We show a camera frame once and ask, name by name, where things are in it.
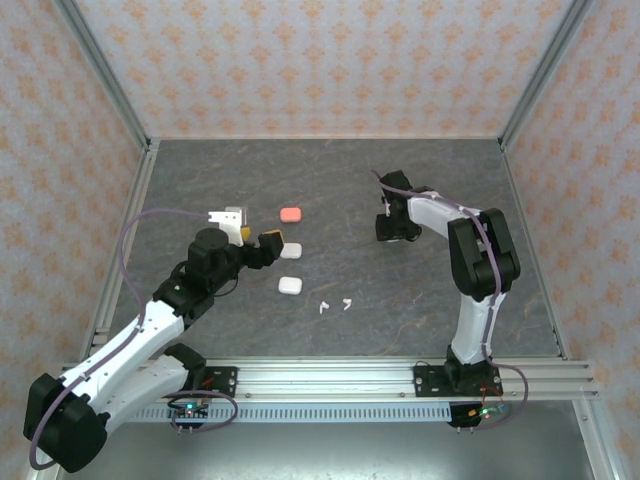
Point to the orange earbud charging case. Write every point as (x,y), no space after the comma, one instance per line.
(290,214)

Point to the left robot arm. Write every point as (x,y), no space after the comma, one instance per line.
(125,345)

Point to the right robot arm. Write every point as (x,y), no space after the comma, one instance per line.
(475,325)

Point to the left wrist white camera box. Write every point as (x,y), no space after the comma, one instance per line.
(227,217)

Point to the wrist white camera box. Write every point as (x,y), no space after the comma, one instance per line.
(386,205)
(227,217)

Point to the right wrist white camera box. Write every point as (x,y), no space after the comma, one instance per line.
(386,205)

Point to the aluminium side rail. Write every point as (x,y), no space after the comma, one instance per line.
(145,170)
(519,200)

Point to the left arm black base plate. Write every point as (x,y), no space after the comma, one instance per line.
(222,377)

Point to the aluminium mounting rail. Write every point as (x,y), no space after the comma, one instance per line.
(325,380)

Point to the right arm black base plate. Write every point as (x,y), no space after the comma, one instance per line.
(427,380)

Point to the aluminium corner post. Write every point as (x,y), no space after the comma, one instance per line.
(100,70)
(545,75)

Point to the aluminium frame leg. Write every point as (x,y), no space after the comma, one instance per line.
(595,440)

